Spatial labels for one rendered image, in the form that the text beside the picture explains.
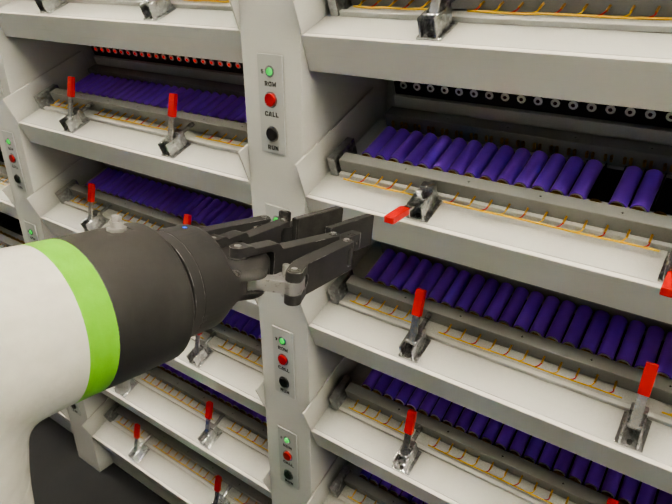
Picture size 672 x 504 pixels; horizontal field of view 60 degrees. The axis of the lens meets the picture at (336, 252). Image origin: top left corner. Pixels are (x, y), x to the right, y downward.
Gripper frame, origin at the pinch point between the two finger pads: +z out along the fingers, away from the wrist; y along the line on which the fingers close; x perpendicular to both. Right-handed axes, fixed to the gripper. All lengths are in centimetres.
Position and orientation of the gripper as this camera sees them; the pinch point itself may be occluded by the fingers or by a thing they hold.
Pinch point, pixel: (333, 231)
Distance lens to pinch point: 54.1
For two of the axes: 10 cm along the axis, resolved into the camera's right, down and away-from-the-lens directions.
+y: 8.1, 2.5, -5.2
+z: 5.7, -2.2, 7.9
